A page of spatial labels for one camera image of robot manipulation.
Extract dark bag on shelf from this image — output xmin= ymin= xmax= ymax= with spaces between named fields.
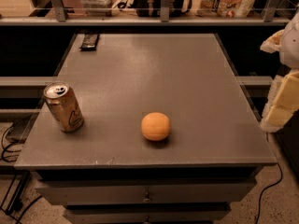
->
xmin=131 ymin=0 xmax=192 ymax=17

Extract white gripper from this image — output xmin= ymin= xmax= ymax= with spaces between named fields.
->
xmin=260 ymin=13 xmax=299 ymax=133

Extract colourful snack bag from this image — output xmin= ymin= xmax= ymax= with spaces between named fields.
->
xmin=196 ymin=0 xmax=255 ymax=18

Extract orange fruit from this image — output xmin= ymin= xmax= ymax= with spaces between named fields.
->
xmin=141 ymin=112 xmax=170 ymax=141

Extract grey drawer cabinet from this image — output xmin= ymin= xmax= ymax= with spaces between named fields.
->
xmin=16 ymin=34 xmax=276 ymax=224

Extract black cable on floor right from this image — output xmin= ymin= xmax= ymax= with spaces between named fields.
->
xmin=253 ymin=131 xmax=284 ymax=224

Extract dark rxbar chocolate wrapper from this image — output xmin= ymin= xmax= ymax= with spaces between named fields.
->
xmin=80 ymin=34 xmax=100 ymax=50

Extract grey metal shelf rail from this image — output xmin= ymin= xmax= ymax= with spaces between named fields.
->
xmin=0 ymin=0 xmax=298 ymax=27

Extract orange soda can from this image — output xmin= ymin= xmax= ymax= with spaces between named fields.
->
xmin=43 ymin=82 xmax=84 ymax=133

